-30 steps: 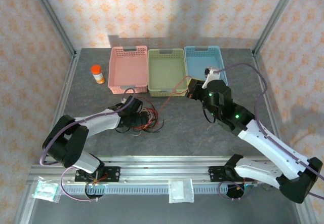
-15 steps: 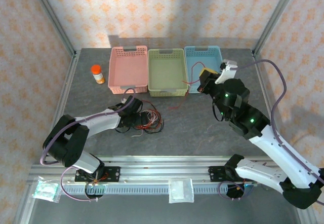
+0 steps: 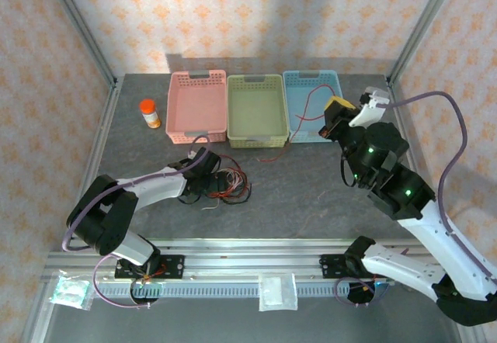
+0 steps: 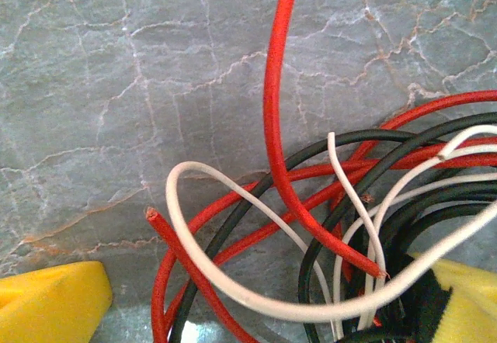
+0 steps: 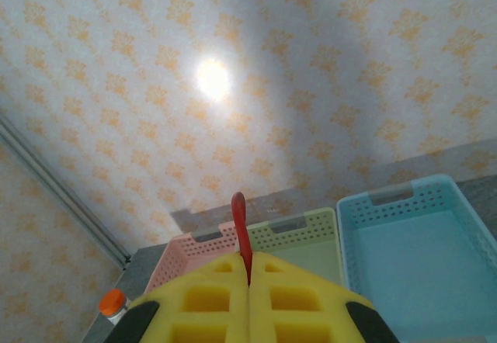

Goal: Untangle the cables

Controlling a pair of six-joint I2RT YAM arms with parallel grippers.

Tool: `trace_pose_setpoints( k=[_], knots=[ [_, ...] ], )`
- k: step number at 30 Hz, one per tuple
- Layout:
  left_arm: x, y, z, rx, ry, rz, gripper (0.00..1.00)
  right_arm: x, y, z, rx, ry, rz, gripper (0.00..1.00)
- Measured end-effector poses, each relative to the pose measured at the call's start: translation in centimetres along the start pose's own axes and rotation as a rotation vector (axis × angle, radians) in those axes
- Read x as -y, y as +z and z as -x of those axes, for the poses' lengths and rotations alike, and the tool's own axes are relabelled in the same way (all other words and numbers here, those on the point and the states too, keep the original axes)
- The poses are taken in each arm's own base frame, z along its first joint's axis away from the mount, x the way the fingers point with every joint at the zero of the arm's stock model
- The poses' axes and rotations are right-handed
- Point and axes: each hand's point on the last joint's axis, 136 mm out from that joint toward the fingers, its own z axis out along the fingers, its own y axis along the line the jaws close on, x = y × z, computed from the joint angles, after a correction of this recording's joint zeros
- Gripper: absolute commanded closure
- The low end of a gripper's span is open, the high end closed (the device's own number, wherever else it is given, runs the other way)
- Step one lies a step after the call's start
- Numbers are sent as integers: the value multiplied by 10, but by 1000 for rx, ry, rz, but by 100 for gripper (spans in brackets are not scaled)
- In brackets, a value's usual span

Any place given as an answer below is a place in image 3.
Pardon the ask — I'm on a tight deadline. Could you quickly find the cable pile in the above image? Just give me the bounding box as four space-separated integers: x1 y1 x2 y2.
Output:
209 164 253 205
176 171 234 206
205 168 252 204

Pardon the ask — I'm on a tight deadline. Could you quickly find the aluminium side beam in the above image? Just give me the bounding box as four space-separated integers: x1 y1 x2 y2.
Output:
386 74 497 343
21 77 126 343

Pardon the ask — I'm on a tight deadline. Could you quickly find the blue plastic basket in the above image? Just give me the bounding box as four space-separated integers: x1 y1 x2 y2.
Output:
282 70 345 144

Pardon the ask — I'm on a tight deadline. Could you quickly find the pink plastic basket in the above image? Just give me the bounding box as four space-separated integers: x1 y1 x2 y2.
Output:
165 69 228 145

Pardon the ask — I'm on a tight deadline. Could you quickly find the orange lid bottle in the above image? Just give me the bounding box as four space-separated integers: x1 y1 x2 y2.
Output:
139 99 162 130

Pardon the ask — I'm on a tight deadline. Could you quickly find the green plastic basket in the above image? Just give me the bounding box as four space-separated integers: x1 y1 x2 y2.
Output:
226 74 290 150

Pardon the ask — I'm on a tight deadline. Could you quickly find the clear plastic bag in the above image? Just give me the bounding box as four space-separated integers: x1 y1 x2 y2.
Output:
258 272 299 313

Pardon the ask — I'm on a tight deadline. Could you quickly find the green printed plastic bag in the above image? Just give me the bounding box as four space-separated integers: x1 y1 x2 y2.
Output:
49 271 96 312

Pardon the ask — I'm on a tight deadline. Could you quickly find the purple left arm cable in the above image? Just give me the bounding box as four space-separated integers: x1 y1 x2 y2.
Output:
61 135 213 310

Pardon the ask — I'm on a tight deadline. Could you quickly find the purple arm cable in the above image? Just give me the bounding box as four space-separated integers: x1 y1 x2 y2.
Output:
334 91 497 306
61 135 213 310

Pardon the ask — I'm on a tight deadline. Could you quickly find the aluminium mounting rail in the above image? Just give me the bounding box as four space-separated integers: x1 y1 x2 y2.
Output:
42 237 465 284

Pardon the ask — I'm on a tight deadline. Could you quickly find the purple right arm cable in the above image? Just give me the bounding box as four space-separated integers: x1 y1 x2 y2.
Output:
334 91 497 306

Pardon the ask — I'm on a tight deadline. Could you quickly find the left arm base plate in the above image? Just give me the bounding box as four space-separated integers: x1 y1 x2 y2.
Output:
115 255 186 281

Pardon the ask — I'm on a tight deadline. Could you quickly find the grey slotted cable duct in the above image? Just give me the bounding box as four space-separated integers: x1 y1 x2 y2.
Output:
95 282 389 300

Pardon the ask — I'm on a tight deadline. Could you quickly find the aluminium frame post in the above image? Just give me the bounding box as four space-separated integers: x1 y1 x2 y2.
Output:
40 0 120 88
386 0 463 86

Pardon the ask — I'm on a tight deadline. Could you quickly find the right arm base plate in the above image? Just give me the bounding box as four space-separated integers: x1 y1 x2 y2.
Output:
318 253 353 281

